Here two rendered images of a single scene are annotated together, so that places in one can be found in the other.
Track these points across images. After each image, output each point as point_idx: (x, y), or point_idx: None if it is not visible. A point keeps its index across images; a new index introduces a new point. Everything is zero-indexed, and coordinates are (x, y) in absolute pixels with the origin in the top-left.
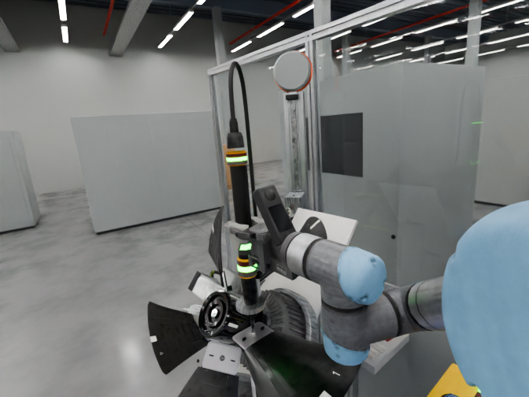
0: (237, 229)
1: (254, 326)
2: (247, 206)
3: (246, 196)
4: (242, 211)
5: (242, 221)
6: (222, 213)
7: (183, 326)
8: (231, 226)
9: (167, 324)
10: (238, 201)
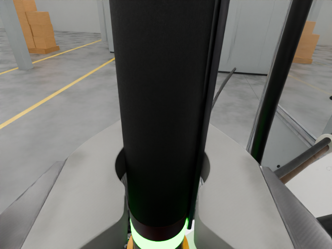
0: (16, 220)
1: None
2: (176, 89)
3: (183, 4)
4: (137, 108)
5: (132, 156)
6: (227, 80)
7: (128, 200)
8: (67, 161)
9: (123, 183)
10: (118, 31)
